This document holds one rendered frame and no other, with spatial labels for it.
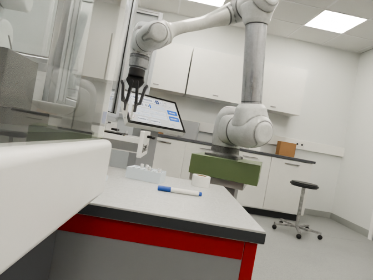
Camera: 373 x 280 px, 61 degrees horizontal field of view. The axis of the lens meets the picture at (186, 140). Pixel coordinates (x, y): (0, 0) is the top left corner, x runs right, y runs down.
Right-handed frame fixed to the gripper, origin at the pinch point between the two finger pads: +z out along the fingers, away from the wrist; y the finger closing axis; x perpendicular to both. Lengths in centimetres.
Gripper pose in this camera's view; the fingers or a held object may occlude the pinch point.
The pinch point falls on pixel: (129, 111)
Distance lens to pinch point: 149.8
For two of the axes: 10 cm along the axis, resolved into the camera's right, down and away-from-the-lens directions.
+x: 0.3, 0.2, -10.0
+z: -1.9, 9.8, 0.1
